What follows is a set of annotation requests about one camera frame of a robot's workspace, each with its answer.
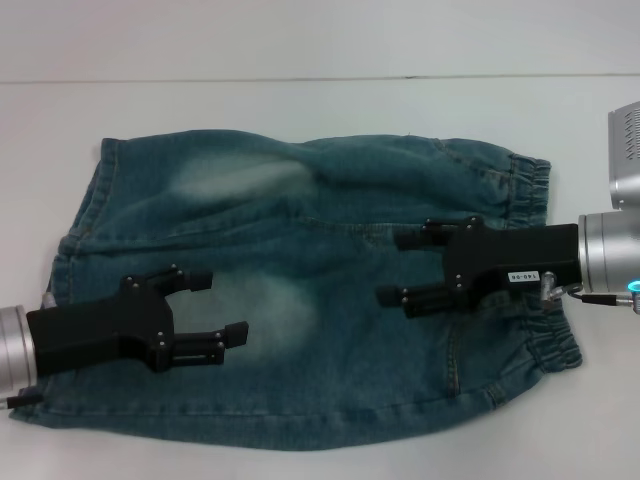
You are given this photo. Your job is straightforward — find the blue denim shorts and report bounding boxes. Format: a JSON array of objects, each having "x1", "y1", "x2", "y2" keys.
[{"x1": 9, "y1": 128, "x2": 586, "y2": 457}]

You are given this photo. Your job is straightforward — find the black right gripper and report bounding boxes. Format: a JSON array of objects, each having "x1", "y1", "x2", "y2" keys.
[{"x1": 377, "y1": 217, "x2": 582, "y2": 321}]

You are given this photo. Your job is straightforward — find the right wrist plug and cable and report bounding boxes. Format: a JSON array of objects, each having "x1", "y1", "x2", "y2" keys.
[{"x1": 539, "y1": 269, "x2": 636, "y2": 314}]

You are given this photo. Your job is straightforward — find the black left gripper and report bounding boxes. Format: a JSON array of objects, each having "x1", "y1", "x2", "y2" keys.
[{"x1": 25, "y1": 266, "x2": 250, "y2": 377}]

